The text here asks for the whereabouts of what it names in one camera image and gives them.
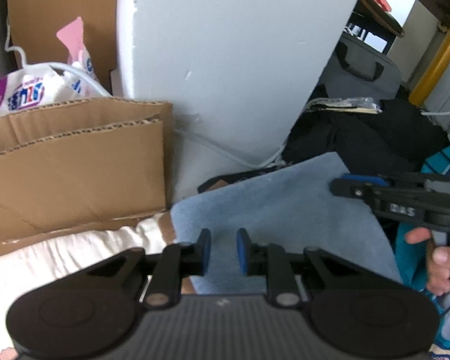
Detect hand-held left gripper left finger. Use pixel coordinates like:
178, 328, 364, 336
84, 229, 212, 307

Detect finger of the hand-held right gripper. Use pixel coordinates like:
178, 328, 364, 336
340, 173, 391, 187
330, 177, 384, 201

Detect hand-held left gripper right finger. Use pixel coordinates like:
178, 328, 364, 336
235, 228, 357, 307

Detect blue denim jeans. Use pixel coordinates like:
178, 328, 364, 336
170, 151, 404, 296

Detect person's right hand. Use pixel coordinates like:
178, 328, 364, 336
403, 228, 450, 296

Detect black bag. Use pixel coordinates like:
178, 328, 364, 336
281, 95, 450, 181

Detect teal printed cloth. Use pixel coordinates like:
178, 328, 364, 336
395, 145, 450, 360

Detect clear plastic document bag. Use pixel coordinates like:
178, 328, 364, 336
307, 96, 382, 116

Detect grey suitcase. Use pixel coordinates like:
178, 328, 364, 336
320, 31, 403, 101

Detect cream printed bed sheet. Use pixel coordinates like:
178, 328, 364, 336
0, 213, 178, 355

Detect brown cardboard box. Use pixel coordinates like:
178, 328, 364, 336
5, 0, 121, 96
0, 97, 174, 245

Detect round black yellow table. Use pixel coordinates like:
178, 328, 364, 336
407, 0, 450, 108

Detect wooden stool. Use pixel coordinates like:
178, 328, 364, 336
344, 0, 406, 56

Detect purple white tissue package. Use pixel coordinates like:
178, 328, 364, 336
0, 64, 112, 121

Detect pink package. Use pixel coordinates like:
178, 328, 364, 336
55, 16, 97, 80

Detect white cable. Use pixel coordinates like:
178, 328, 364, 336
173, 127, 298, 168

